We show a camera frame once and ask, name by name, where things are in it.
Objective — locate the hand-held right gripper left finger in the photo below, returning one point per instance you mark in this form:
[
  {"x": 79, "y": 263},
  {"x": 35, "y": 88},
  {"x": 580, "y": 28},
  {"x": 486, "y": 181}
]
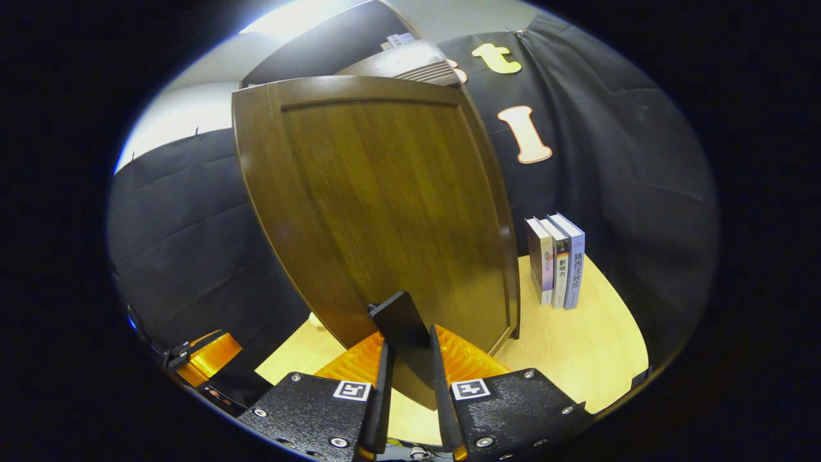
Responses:
[{"x": 383, "y": 398}]

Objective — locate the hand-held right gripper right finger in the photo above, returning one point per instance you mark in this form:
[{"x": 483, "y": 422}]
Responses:
[{"x": 439, "y": 398}]

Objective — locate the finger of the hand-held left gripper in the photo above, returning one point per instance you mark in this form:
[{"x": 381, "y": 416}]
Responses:
[{"x": 208, "y": 359}]

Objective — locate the wooden cabinet door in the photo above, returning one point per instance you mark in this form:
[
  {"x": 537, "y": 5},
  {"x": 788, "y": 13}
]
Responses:
[{"x": 385, "y": 212}]

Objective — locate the wooden double-door shoe cabinet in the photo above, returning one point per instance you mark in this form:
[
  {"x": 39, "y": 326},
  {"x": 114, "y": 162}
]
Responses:
[{"x": 410, "y": 64}]

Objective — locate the cream lumpy object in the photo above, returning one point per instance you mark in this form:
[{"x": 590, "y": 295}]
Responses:
[{"x": 316, "y": 321}]

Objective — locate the dark cover standing book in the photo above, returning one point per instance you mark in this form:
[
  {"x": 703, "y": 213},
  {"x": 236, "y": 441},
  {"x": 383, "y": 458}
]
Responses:
[{"x": 542, "y": 263}]

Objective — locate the white cover standing book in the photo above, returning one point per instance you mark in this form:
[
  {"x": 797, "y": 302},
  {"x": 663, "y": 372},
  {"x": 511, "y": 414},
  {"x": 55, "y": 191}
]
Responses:
[{"x": 560, "y": 269}]

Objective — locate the blue cover standing book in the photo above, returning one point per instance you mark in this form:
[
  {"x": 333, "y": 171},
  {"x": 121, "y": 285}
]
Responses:
[{"x": 576, "y": 263}]

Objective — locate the black backdrop cloth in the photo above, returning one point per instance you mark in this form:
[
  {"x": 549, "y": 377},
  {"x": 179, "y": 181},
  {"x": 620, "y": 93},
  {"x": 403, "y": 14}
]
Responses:
[{"x": 609, "y": 160}]

